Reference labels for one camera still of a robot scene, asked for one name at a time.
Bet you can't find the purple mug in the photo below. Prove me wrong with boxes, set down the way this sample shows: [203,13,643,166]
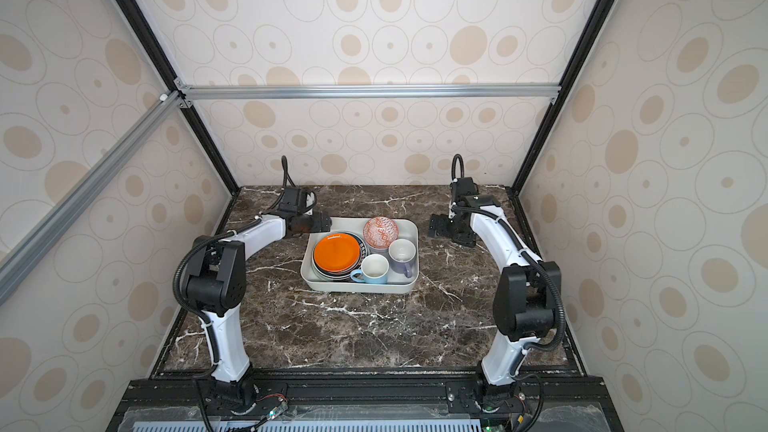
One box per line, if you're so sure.
[388,239,417,279]

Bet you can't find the orange bowl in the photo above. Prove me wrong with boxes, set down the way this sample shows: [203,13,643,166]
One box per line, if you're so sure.
[312,232,363,276]

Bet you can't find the purple bowl patterned inside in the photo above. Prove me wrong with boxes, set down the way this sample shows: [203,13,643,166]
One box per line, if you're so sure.
[362,216,399,251]

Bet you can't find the black round plate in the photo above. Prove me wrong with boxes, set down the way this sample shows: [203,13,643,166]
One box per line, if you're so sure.
[311,231,367,281]

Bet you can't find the mint green flower plate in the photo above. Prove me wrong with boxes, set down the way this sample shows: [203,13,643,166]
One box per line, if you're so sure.
[310,232,368,282]

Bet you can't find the light blue mug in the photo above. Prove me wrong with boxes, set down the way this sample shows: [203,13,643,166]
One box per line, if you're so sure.
[350,254,390,284]

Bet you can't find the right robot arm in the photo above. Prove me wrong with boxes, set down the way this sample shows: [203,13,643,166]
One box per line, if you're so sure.
[428,177,566,386]

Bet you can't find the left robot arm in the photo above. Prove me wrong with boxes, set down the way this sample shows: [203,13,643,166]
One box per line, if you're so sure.
[172,186,332,384]

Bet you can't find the horizontal aluminium rail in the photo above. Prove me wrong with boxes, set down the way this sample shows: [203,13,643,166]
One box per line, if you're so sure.
[181,83,560,100]

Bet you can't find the black frame post left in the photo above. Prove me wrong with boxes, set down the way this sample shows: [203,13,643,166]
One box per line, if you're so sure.
[114,0,240,195]

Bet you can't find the black frame post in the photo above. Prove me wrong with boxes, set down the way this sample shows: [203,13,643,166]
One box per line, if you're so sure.
[114,0,240,195]
[507,0,616,198]

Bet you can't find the left diagonal aluminium rail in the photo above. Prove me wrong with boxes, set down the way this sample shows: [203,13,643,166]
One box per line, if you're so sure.
[1,91,182,302]

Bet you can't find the black frame post right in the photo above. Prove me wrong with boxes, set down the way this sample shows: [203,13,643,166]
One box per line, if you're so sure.
[507,0,616,198]

